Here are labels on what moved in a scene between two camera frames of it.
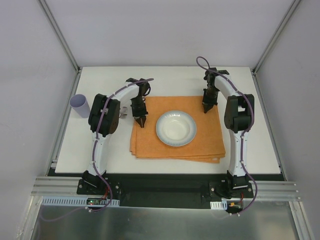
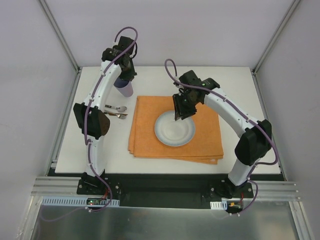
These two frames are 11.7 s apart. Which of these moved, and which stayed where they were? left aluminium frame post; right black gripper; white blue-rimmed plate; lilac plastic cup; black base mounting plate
Moved: lilac plastic cup; right black gripper
Stayed: left aluminium frame post; black base mounting plate; white blue-rimmed plate
